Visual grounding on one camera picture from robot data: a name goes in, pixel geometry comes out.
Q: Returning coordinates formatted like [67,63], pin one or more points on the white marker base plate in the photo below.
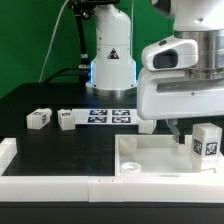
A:
[106,116]

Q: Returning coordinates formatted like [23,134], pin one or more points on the white square tabletop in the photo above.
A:
[156,154]

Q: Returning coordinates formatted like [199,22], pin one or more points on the white U-shaped obstacle fence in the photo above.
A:
[203,187]

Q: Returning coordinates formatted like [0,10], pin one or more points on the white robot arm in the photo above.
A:
[113,72]

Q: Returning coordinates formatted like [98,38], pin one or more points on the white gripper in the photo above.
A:
[166,91]

